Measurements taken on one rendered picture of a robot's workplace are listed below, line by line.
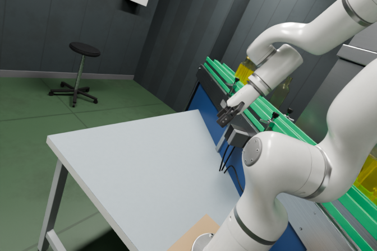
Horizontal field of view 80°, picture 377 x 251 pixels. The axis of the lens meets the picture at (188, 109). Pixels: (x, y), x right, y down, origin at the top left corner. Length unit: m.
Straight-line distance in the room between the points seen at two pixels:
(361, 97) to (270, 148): 0.17
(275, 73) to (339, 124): 0.32
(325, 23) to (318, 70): 2.61
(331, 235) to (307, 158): 0.37
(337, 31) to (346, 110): 0.23
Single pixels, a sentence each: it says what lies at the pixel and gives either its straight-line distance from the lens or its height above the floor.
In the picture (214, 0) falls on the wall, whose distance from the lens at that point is 3.39.
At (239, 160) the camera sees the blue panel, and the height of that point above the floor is 0.86.
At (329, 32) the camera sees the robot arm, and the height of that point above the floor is 1.49.
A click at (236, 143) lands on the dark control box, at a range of 1.15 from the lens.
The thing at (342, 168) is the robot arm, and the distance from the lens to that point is 0.55.
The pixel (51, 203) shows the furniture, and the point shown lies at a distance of 1.31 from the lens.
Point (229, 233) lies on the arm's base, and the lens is 0.63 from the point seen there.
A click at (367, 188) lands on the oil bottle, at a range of 0.93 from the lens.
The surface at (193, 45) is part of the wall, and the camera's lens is 3.41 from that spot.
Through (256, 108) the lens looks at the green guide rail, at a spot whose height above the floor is 1.12.
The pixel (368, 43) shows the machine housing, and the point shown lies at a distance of 1.32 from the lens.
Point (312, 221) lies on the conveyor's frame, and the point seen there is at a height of 1.00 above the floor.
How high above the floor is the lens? 1.40
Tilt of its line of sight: 21 degrees down
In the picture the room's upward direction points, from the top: 25 degrees clockwise
